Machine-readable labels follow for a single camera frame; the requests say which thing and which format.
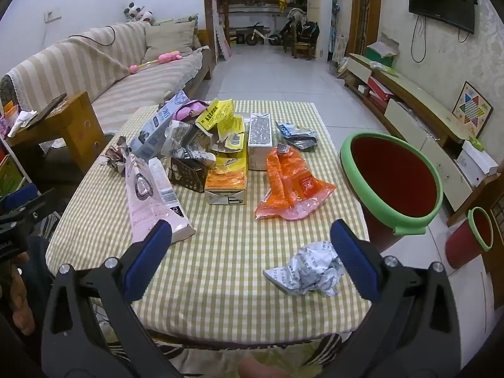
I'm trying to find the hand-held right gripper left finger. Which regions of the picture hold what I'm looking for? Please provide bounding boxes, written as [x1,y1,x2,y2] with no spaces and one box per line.
[41,218,174,378]

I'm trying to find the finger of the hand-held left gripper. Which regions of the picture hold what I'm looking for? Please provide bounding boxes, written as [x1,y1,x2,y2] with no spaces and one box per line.
[0,189,58,225]
[0,183,39,213]

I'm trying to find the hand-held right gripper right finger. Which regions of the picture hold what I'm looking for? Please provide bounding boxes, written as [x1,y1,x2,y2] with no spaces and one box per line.
[330,218,461,378]

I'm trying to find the silver white wrapper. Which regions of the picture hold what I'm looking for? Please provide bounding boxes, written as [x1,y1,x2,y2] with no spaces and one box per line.
[263,240,345,297]

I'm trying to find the dark brown box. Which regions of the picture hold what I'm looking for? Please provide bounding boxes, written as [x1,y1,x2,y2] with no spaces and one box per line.
[169,153,209,193]

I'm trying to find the large red bin green rim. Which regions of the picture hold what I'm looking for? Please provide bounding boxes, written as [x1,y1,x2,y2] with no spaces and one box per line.
[339,132,445,255]

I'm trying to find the yellow orange carton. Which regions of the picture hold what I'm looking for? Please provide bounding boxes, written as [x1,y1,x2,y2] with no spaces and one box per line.
[204,142,249,206]

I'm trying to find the blue white plastic wrapper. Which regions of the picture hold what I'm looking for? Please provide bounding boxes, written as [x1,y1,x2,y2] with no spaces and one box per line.
[276,120,319,152]

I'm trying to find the torn yellow cardboard box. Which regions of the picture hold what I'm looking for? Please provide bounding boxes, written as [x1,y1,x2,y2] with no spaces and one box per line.
[212,130,247,154]

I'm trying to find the yellow plastic bag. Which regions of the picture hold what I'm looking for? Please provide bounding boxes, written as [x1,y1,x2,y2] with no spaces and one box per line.
[195,98,247,150]

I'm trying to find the person's left hand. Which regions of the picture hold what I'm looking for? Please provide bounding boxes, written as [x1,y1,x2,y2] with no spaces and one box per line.
[0,252,38,337]

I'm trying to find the pink white packet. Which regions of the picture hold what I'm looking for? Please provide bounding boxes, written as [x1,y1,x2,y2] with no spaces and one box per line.
[125,153,196,245]

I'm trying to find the white crumpled tissue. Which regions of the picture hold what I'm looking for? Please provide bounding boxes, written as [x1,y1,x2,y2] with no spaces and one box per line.
[8,110,38,138]

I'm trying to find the green white checked tablecloth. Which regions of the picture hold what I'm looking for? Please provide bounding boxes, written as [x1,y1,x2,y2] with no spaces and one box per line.
[45,100,373,343]

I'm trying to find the wooden side table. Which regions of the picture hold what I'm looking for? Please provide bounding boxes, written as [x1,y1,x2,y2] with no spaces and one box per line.
[6,91,107,174]

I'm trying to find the crumpled patterned paper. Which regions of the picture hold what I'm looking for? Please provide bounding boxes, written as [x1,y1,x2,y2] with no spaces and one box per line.
[98,137,132,174]

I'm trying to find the black tablet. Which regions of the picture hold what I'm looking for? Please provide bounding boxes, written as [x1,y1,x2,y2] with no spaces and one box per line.
[24,94,67,129]

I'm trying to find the orange plastic bag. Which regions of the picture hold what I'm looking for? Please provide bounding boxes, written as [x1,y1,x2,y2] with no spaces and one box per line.
[254,146,337,221]

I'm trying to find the small red bin green rim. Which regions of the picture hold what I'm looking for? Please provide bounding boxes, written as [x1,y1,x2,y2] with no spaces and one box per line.
[445,207,495,270]

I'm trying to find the crumpled silver foil wrapper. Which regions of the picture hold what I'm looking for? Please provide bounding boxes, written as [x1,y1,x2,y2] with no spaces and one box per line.
[163,120,217,162]

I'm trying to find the striped beige sofa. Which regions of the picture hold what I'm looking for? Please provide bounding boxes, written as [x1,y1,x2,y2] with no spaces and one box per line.
[0,18,215,154]

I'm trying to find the grey patterned carton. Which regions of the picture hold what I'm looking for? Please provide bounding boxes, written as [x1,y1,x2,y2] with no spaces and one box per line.
[247,112,276,171]

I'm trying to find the red white box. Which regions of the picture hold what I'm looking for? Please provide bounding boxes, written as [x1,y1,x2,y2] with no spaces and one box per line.
[366,76,396,101]

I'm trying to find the wooden television cabinet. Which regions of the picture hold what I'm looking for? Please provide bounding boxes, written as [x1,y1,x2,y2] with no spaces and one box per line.
[343,52,479,213]

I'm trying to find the framed checkers board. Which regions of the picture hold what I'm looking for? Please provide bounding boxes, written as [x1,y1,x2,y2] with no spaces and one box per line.
[452,81,494,138]

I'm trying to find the green flat packet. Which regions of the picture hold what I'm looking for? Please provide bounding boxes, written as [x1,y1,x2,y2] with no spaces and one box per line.
[370,61,400,77]

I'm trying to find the pink toy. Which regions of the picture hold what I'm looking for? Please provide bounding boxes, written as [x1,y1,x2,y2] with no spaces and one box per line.
[129,50,185,75]

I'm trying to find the green box with papers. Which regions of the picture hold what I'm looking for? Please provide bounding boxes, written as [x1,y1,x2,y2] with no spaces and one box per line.
[365,33,400,68]

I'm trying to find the beige cushion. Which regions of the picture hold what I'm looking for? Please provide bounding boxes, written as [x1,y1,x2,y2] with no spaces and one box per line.
[144,20,198,58]

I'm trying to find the panda plush toy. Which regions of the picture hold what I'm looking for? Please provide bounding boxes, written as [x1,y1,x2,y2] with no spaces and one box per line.
[123,3,156,24]

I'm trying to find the foam mat panels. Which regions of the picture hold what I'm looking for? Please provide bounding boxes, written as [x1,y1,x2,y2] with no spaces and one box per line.
[215,27,233,61]

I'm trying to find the balance bike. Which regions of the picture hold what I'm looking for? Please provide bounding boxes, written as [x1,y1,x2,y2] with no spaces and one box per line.
[245,23,282,47]

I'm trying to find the white standing air conditioner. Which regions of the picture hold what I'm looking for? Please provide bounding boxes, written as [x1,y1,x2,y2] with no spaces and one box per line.
[307,0,335,60]

